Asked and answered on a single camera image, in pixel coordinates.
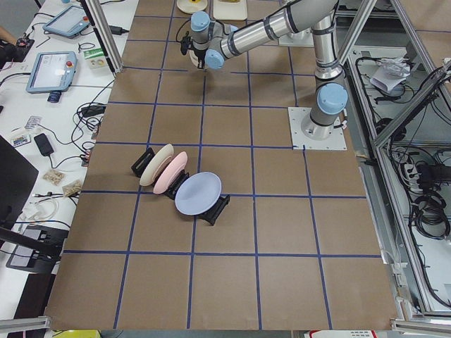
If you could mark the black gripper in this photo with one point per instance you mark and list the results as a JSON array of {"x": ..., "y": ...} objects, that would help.
[{"x": 199, "y": 58}]

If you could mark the white ceramic bowl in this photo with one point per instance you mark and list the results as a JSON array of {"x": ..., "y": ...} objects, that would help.
[{"x": 194, "y": 59}]

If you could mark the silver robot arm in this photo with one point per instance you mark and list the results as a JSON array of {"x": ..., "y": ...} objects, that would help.
[{"x": 212, "y": 43}]

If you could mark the cream round plate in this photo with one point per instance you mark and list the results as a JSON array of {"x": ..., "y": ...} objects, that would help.
[{"x": 189, "y": 8}]

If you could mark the cream rectangular tray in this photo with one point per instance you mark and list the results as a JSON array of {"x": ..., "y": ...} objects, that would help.
[{"x": 230, "y": 10}]

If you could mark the pink plate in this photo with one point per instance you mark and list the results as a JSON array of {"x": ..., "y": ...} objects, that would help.
[{"x": 169, "y": 174}]

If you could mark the green white box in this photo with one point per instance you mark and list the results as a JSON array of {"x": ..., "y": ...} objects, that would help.
[{"x": 95, "y": 58}]

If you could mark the cream plate in rack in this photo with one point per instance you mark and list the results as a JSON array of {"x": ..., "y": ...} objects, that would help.
[{"x": 156, "y": 165}]

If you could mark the lavender plate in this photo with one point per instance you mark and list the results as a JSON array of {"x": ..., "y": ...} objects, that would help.
[{"x": 198, "y": 193}]

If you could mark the far teach pendant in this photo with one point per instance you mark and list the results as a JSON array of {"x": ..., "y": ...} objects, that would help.
[{"x": 68, "y": 23}]

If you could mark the teach pendant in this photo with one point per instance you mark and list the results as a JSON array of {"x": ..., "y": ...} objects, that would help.
[
  {"x": 52, "y": 72},
  {"x": 68, "y": 23}
]

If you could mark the near teach pendant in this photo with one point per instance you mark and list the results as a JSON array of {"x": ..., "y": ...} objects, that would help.
[{"x": 52, "y": 72}]

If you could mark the black dish rack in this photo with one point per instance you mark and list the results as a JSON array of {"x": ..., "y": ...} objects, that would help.
[{"x": 210, "y": 216}]

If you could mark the black power adapter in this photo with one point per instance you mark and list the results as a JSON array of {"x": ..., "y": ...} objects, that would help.
[{"x": 43, "y": 144}]

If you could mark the black monitor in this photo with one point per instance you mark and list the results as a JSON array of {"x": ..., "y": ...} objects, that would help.
[{"x": 38, "y": 248}]

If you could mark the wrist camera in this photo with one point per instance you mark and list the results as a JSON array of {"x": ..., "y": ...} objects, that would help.
[{"x": 185, "y": 45}]

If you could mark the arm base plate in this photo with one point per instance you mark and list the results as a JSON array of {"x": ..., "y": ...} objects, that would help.
[
  {"x": 305, "y": 135},
  {"x": 300, "y": 39}
]

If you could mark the aluminium frame post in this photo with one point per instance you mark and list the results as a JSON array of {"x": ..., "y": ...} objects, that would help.
[{"x": 101, "y": 28}]

